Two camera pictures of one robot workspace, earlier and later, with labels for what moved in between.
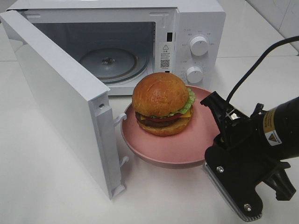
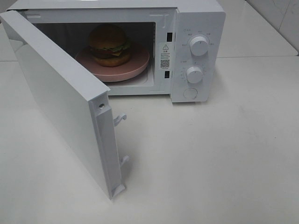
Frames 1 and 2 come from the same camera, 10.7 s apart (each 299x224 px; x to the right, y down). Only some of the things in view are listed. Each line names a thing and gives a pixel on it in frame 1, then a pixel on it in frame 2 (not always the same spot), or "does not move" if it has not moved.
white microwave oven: (119, 42) does not move
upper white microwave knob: (199, 45) does not move
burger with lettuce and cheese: (162, 103) to (110, 45)
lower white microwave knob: (194, 74) does not move
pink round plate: (186, 149) to (138, 60)
